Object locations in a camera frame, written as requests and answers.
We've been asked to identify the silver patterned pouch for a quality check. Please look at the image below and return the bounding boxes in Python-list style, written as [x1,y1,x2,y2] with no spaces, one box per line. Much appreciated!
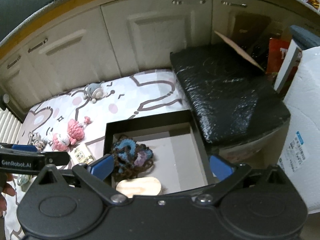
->
[27,132,48,152]

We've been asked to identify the pink crochet bunny doll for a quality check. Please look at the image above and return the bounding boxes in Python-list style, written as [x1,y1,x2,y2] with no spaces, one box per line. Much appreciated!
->
[52,116,92,152]

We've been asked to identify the grey crochet doll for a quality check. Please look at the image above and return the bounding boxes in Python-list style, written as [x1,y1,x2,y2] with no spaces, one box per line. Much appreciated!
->
[83,83,104,103]

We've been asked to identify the person's left hand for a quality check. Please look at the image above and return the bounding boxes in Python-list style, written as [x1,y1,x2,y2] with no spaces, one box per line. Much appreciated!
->
[1,173,16,216]

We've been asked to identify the small printed card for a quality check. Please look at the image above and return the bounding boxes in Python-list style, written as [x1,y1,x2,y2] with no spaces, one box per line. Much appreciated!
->
[73,147,95,164]

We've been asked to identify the blue brown crochet item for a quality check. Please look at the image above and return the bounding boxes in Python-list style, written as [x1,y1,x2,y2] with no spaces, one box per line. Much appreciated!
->
[110,135,153,182]

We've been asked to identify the black storage box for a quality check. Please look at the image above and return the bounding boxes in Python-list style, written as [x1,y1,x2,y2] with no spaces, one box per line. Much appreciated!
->
[104,110,214,194]

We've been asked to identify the black wrapped cushion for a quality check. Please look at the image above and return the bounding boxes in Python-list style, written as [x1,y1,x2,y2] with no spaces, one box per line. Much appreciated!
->
[170,42,290,147]

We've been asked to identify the white bubble wrap package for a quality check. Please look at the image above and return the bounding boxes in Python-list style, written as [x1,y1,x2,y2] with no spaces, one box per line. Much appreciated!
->
[278,47,320,213]

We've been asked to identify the cartoon printed bed sheet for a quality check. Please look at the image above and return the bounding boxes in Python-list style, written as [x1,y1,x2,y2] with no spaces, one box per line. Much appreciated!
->
[2,69,190,240]

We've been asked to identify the brown cardboard flap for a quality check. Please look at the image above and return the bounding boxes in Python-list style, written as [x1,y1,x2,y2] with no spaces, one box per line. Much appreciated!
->
[214,31,263,70]

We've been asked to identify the red book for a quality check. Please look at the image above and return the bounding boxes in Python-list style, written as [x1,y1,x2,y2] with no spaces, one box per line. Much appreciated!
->
[266,38,290,74]

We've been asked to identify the white flat panel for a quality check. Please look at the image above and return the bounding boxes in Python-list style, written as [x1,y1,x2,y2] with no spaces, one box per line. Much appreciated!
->
[274,39,301,93]

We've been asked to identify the white cabinet doors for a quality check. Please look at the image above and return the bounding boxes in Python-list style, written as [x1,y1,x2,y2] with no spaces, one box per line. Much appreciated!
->
[0,0,320,116]

